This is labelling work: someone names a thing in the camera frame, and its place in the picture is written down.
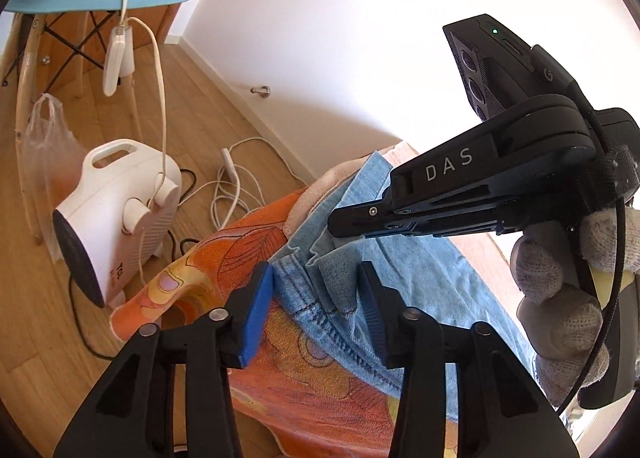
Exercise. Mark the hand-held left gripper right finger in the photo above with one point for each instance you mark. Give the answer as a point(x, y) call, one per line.
point(372, 313)

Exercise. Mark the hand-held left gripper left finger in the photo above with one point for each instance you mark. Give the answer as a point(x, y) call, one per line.
point(257, 318)

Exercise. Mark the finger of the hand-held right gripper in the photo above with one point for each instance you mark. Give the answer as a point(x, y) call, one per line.
point(370, 220)

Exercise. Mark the light blue denim pants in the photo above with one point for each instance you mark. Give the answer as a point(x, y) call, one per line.
point(425, 268)

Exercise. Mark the person's right hand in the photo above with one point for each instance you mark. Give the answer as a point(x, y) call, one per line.
point(565, 328)

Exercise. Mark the orange floral bedspread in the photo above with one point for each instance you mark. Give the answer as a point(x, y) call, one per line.
point(300, 388)

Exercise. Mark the metal door stopper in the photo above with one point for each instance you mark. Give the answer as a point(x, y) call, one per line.
point(260, 91)

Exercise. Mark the white fan heater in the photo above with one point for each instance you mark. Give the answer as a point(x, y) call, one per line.
point(115, 198)

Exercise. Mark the clear plastic bag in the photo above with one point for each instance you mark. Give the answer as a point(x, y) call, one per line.
point(50, 153)

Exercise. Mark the light blue chair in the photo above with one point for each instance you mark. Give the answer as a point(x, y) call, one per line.
point(75, 0)

